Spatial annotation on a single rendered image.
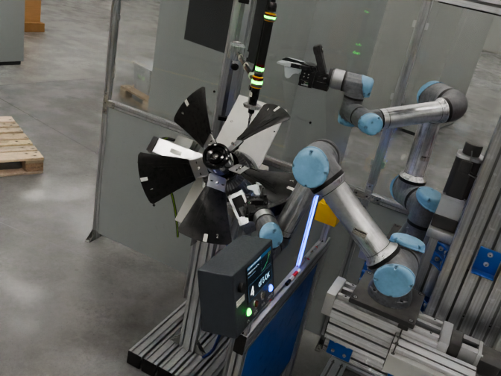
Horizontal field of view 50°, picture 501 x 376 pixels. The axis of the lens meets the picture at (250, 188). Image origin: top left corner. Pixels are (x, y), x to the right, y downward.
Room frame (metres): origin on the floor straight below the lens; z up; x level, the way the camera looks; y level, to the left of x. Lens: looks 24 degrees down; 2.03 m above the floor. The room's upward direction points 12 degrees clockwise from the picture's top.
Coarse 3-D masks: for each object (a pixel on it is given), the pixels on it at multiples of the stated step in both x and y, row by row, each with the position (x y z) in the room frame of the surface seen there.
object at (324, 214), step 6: (318, 204) 2.19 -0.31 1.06; (324, 204) 2.19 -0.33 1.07; (318, 210) 2.19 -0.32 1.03; (324, 210) 2.18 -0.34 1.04; (330, 210) 2.17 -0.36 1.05; (318, 216) 2.19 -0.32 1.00; (324, 216) 2.18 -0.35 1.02; (330, 216) 2.17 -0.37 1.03; (336, 216) 2.16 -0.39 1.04; (324, 222) 2.18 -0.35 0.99; (330, 222) 2.17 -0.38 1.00; (336, 222) 2.17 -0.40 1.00
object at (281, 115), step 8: (264, 104) 2.38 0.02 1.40; (272, 104) 2.33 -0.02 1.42; (264, 112) 2.31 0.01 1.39; (272, 112) 2.27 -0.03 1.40; (280, 112) 2.25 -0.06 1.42; (256, 120) 2.28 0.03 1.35; (264, 120) 2.23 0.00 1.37; (272, 120) 2.21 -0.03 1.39; (280, 120) 2.19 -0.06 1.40; (248, 128) 2.25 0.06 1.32; (256, 128) 2.19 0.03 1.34; (264, 128) 2.17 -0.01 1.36; (240, 136) 2.23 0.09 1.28; (248, 136) 2.17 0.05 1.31
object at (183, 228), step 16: (208, 192) 2.02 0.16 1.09; (224, 192) 2.07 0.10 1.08; (192, 208) 1.95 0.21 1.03; (208, 208) 1.98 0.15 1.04; (224, 208) 2.03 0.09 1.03; (192, 224) 1.92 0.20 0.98; (208, 224) 1.94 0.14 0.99; (224, 224) 1.98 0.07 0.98; (208, 240) 1.90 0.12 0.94; (224, 240) 1.93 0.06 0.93
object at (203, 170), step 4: (192, 160) 2.13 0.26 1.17; (196, 160) 2.13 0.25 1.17; (200, 160) 2.13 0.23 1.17; (192, 164) 2.13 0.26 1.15; (196, 164) 2.13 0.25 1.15; (200, 164) 2.13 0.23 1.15; (192, 168) 2.13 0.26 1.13; (196, 168) 2.13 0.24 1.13; (204, 168) 2.14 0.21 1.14; (196, 172) 2.14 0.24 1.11; (204, 172) 2.14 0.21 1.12; (208, 172) 2.14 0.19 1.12; (196, 176) 2.14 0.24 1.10; (200, 176) 2.14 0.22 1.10
